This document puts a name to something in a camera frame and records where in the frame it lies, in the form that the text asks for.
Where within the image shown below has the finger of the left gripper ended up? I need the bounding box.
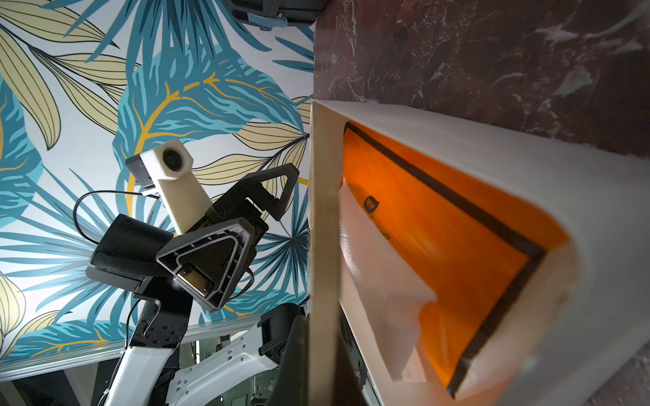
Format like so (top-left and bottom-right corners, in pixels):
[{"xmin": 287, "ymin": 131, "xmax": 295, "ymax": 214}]
[
  {"xmin": 202, "ymin": 163, "xmax": 300, "ymax": 239},
  {"xmin": 156, "ymin": 218, "xmax": 254, "ymax": 312}
]

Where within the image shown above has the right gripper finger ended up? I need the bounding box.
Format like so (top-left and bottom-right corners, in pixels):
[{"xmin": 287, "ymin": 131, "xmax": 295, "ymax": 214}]
[{"xmin": 266, "ymin": 316, "xmax": 309, "ymax": 406}]

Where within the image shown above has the yellow wooden lid bottom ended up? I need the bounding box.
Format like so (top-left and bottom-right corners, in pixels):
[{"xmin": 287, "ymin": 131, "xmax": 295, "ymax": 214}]
[{"xmin": 307, "ymin": 101, "xmax": 345, "ymax": 405}]

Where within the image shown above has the orange tissue pack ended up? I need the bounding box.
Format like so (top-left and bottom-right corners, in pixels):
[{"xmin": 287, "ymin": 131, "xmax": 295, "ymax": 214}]
[{"xmin": 340, "ymin": 122, "xmax": 577, "ymax": 399}]

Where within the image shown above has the white tissue box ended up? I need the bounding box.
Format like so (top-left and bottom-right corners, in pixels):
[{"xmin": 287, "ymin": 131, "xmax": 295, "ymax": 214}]
[{"xmin": 310, "ymin": 101, "xmax": 649, "ymax": 405}]

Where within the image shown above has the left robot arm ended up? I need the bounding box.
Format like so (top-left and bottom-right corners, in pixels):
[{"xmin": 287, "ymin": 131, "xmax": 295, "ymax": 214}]
[{"xmin": 86, "ymin": 164, "xmax": 306, "ymax": 405}]

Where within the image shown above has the black plastic toolbox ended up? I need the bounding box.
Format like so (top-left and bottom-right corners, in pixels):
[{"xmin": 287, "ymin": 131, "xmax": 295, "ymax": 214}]
[{"xmin": 222, "ymin": 0, "xmax": 330, "ymax": 30}]

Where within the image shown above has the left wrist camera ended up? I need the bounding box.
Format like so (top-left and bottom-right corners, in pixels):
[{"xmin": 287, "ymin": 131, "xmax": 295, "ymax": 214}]
[{"xmin": 125, "ymin": 140, "xmax": 212, "ymax": 235}]

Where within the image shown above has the aluminium front rail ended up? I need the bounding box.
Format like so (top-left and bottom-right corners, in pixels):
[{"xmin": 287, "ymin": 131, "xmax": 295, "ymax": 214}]
[{"xmin": 1, "ymin": 321, "xmax": 125, "ymax": 382}]

